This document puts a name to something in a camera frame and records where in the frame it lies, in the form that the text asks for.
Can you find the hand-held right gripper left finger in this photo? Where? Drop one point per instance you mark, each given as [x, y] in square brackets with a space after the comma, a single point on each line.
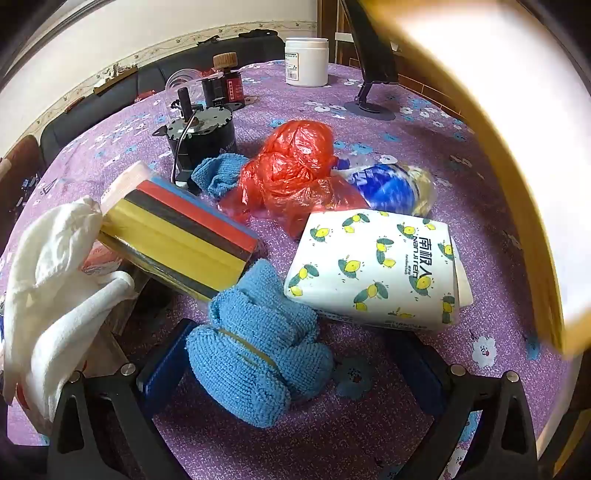
[164, 364]

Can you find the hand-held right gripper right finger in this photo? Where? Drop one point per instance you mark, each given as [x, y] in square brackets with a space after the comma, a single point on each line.
[418, 367]

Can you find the blue microfiber towel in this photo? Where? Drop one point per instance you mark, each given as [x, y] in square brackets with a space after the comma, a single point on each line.
[258, 350]

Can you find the lemon print tissue pack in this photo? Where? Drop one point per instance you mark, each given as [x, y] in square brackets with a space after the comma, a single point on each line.
[369, 267]

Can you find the pink rose tissue pack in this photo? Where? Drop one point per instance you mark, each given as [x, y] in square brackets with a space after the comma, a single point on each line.
[94, 265]

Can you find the striped colourful sponge pack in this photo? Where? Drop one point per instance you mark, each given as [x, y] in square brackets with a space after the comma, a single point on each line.
[184, 230]

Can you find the white cloth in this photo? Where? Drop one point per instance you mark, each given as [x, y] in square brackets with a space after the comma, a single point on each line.
[55, 277]

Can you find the blue white plastic bag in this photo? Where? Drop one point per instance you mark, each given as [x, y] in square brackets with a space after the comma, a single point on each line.
[388, 189]

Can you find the small blue towel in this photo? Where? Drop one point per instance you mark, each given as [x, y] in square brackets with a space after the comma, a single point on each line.
[219, 173]

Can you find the red plastic bag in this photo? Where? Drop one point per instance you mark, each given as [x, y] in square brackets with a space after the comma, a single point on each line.
[291, 170]

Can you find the yellow box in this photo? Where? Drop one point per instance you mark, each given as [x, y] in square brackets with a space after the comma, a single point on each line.
[508, 115]

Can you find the black cylindrical motor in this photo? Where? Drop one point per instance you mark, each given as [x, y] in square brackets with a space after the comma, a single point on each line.
[203, 138]

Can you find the brown chair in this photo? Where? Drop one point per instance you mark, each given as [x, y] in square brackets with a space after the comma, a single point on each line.
[21, 170]

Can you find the black sofa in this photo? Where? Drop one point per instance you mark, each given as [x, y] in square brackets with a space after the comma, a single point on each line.
[92, 115]

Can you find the black phone stand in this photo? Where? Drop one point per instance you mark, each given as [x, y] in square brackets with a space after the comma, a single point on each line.
[369, 110]

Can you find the purple floral tablecloth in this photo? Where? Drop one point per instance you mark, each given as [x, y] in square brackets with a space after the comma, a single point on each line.
[323, 115]

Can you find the black device base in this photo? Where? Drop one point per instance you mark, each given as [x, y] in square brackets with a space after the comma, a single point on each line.
[210, 90]

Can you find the clear plastic cup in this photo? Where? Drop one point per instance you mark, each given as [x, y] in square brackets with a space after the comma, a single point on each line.
[178, 83]

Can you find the red label bottle wooden cap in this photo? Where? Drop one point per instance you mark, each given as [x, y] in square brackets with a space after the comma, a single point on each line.
[232, 87]

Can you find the wooden tray with trinkets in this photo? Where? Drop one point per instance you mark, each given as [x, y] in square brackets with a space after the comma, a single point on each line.
[113, 83]

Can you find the white plastic jar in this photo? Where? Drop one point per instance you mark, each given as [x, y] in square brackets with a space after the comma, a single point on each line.
[307, 64]

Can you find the black phone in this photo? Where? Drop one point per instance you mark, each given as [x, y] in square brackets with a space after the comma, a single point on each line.
[374, 46]

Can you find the wooden partition cabinet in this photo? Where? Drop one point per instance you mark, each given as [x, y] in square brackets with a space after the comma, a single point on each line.
[332, 27]

